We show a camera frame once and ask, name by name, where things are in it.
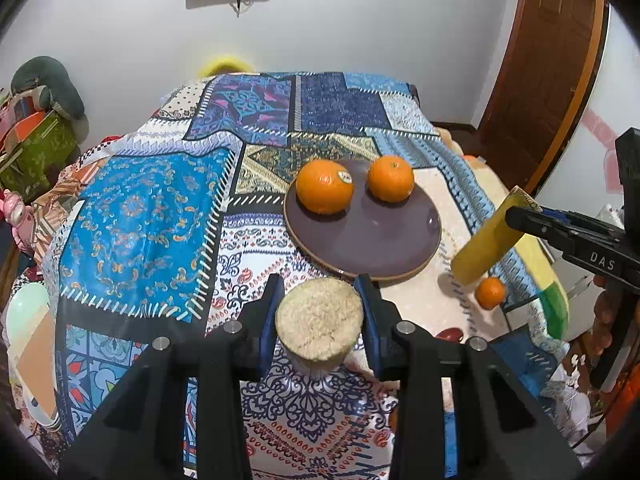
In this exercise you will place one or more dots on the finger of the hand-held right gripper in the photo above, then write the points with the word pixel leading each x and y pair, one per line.
pixel 575 220
pixel 532 224

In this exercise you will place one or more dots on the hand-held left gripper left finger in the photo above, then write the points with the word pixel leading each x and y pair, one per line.
pixel 272 312

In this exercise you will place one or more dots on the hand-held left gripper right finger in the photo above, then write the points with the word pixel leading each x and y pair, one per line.
pixel 368 317

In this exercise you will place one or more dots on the round beige sponge cylinder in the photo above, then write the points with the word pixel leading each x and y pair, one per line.
pixel 320 321

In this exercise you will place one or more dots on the yellow sponge block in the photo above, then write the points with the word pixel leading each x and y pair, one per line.
pixel 487 245

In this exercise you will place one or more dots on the dark purple round plate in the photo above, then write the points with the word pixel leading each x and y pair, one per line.
pixel 362 225

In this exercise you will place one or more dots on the person's right hand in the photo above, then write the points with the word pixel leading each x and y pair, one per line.
pixel 601 317

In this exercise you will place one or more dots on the small orange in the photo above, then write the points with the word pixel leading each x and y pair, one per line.
pixel 490 292

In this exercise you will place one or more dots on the small dark red object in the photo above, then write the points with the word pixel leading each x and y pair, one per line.
pixel 449 335

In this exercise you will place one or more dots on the large orange with sticker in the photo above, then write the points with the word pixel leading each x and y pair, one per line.
pixel 325 186

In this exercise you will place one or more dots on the large plain orange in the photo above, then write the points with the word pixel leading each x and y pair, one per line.
pixel 391 178

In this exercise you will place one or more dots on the brown wooden door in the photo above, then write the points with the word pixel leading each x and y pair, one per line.
pixel 542 75

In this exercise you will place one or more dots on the patchwork printed blanket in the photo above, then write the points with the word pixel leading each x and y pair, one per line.
pixel 150 220

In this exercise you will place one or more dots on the pale green balloon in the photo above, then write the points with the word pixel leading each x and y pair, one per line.
pixel 25 310

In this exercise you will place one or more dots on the yellow fluffy cushion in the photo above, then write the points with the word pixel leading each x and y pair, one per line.
pixel 225 66

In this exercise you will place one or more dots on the pink plush toy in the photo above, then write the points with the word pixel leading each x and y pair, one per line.
pixel 14 215

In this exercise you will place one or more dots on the grey-green neck pillow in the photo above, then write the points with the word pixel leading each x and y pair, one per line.
pixel 47 85

